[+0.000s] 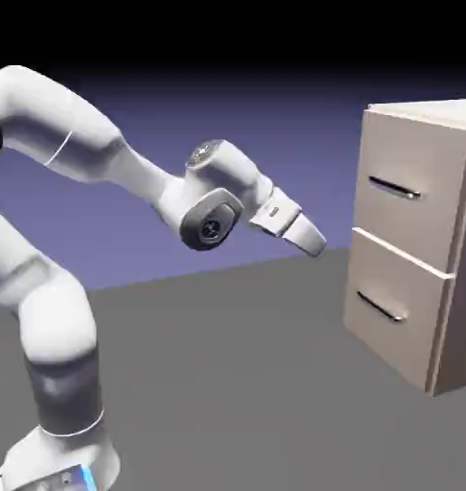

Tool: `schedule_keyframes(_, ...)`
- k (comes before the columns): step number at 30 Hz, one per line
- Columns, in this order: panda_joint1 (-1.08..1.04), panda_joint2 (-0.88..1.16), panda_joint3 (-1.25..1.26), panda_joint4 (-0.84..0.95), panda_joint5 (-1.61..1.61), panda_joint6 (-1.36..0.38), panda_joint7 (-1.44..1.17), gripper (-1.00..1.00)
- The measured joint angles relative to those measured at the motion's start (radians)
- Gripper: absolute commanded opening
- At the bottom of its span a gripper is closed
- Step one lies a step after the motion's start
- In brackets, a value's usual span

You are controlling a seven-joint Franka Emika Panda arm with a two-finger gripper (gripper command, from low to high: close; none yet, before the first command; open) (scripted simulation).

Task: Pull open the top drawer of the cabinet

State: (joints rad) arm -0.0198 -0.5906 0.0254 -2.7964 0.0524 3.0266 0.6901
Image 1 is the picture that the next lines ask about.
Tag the light wood cabinet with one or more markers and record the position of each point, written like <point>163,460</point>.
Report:
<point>457,268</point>

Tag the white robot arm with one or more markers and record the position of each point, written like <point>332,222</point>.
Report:
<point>79,130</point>

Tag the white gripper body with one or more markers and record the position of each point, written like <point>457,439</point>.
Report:
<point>306,234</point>

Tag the short light wood drawer front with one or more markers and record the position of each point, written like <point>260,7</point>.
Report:
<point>386,337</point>

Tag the tall light wood drawer front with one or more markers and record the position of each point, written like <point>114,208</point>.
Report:
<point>405,161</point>

